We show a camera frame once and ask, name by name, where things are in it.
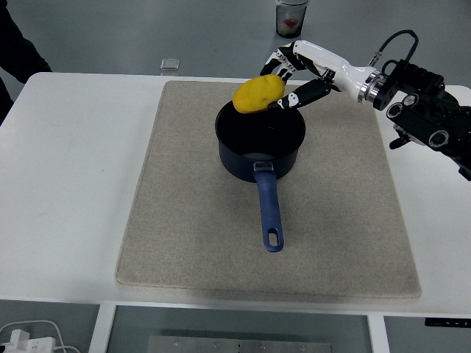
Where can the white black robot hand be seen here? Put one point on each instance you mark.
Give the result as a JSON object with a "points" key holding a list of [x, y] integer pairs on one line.
{"points": [[331, 68]]}

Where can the black cup with contents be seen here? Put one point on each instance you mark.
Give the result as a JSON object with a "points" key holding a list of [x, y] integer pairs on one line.
{"points": [[290, 18]]}

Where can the beige fabric mat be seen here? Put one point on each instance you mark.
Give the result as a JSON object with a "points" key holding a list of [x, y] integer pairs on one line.
{"points": [[268, 191]]}

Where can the small clear square box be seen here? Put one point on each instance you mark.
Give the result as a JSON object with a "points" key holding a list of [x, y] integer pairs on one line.
{"points": [[170, 64]]}

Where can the white table leg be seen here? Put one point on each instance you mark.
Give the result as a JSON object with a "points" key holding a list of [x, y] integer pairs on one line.
{"points": [[377, 332], [99, 327]]}

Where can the black table control panel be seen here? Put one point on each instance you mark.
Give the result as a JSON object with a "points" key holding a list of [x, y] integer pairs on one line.
{"points": [[447, 321]]}

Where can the person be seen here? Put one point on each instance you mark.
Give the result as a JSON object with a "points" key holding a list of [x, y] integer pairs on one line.
{"points": [[14, 55]]}

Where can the white power strip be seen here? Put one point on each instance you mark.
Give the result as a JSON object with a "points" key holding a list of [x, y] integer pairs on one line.
{"points": [[24, 342]]}

